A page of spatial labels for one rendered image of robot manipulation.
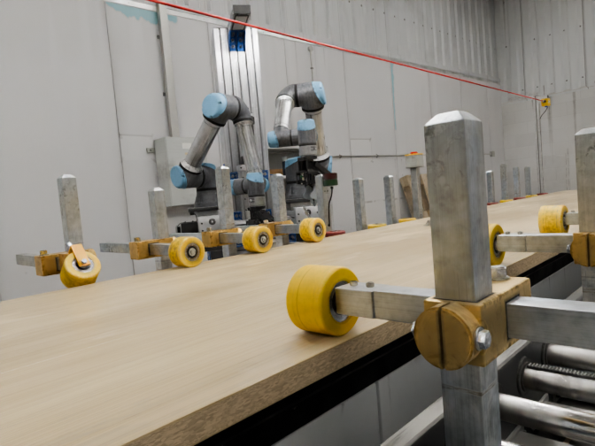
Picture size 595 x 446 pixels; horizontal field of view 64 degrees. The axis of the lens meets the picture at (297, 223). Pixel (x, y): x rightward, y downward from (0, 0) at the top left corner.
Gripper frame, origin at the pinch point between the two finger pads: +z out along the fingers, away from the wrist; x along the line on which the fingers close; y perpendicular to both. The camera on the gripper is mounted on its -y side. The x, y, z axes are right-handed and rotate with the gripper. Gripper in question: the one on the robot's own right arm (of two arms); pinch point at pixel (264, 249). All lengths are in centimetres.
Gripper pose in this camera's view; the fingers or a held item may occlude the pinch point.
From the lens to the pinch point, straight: 216.9
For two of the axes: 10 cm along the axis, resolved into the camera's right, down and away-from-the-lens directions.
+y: -7.2, 0.2, 6.9
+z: 0.8, 9.9, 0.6
